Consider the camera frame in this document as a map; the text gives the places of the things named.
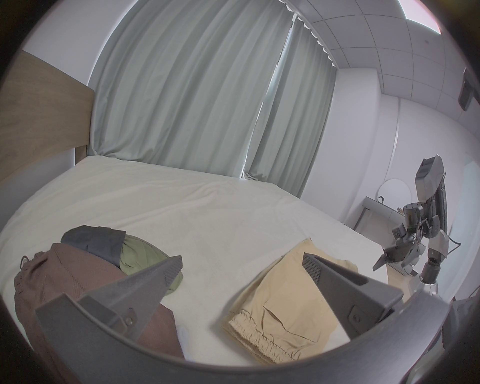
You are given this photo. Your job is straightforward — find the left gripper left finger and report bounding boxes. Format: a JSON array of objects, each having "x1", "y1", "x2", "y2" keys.
[{"x1": 79, "y1": 256, "x2": 184, "y2": 341}]

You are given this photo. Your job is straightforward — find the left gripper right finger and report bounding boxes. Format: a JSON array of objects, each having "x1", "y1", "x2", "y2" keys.
[{"x1": 302, "y1": 252, "x2": 405, "y2": 343}]

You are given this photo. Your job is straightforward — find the beige shorts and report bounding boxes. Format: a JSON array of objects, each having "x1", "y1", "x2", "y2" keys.
[{"x1": 223, "y1": 237, "x2": 359, "y2": 365}]

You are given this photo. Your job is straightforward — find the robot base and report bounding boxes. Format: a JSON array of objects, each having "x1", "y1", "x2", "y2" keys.
[{"x1": 409, "y1": 280, "x2": 480, "y2": 349}]

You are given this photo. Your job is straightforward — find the bed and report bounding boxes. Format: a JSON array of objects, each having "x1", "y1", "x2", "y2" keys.
[{"x1": 0, "y1": 50, "x2": 389, "y2": 366}]

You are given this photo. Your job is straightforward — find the green garment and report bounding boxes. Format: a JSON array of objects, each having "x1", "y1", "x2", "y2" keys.
[{"x1": 119, "y1": 234, "x2": 184, "y2": 295}]

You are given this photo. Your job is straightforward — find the grey dressing table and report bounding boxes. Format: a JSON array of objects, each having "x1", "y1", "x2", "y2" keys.
[{"x1": 352, "y1": 196, "x2": 406, "y2": 231}]

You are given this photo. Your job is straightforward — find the round mirror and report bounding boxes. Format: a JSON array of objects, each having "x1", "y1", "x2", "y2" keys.
[{"x1": 377, "y1": 179, "x2": 411, "y2": 211}]

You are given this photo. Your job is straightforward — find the brown garment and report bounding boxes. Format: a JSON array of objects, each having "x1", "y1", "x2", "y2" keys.
[{"x1": 14, "y1": 243, "x2": 185, "y2": 376}]

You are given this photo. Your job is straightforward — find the dark grey garment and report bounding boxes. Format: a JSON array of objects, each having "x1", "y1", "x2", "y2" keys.
[{"x1": 61, "y1": 225, "x2": 127, "y2": 269}]

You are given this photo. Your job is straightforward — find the narrow pale green curtain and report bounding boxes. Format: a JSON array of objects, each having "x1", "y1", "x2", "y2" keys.
[{"x1": 244, "y1": 17, "x2": 337, "y2": 199}]

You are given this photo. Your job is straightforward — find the wide pale green curtain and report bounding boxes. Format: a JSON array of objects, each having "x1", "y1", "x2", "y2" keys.
[{"x1": 88, "y1": 0, "x2": 295, "y2": 178}]

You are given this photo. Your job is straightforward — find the window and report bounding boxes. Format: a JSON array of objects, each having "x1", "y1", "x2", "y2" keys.
[{"x1": 238, "y1": 15, "x2": 297, "y2": 179}]

